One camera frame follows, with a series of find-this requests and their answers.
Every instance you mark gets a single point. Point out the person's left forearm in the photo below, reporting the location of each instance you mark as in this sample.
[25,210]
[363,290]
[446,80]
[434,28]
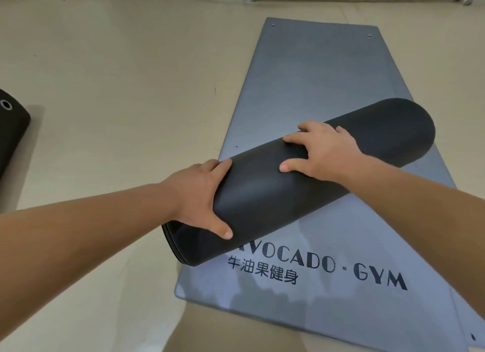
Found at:
[75,249]

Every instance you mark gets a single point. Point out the person's right hand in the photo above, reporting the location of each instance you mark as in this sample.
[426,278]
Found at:
[333,154]

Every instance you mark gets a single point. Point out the blue-grey yoga mat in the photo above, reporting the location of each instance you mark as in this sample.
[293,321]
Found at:
[479,321]
[303,196]
[11,135]
[310,79]

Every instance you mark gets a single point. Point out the person's right forearm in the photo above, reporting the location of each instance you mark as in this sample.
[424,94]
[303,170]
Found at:
[428,211]

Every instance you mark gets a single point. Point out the person's left hand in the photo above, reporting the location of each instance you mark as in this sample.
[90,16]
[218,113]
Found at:
[197,196]

